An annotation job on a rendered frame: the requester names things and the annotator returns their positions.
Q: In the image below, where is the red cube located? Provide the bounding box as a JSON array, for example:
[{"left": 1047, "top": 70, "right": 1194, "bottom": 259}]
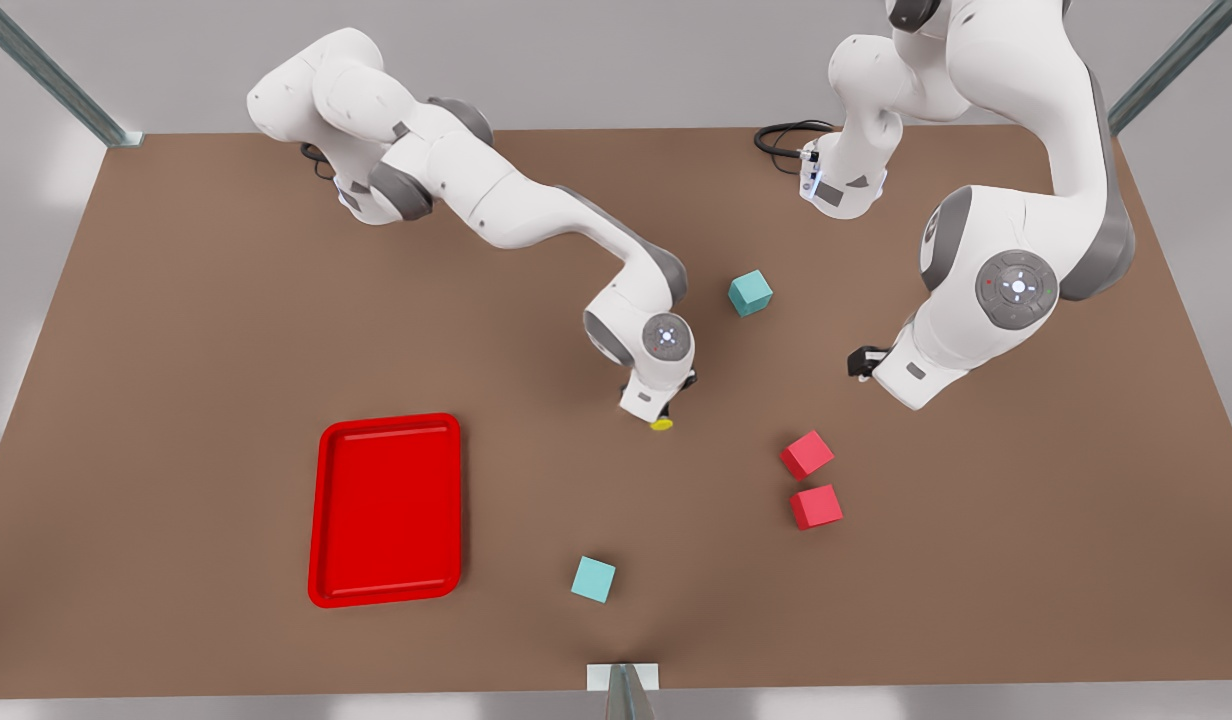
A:
[
  {"left": 789, "top": 484, "right": 845, "bottom": 531},
  {"left": 780, "top": 430, "right": 836, "bottom": 481}
]

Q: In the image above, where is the teal cube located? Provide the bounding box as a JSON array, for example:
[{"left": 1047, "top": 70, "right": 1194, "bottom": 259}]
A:
[
  {"left": 571, "top": 556, "right": 617, "bottom": 605},
  {"left": 728, "top": 270, "right": 775, "bottom": 318}
]

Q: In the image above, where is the red rectangular tray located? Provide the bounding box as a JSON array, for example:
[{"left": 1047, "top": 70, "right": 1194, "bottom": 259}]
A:
[{"left": 307, "top": 412, "right": 464, "bottom": 609}]

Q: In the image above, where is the silver frame post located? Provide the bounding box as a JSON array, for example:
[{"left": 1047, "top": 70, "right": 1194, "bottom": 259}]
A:
[
  {"left": 1107, "top": 0, "right": 1232, "bottom": 136},
  {"left": 587, "top": 662, "right": 660, "bottom": 720},
  {"left": 0, "top": 0, "right": 143, "bottom": 148}
]

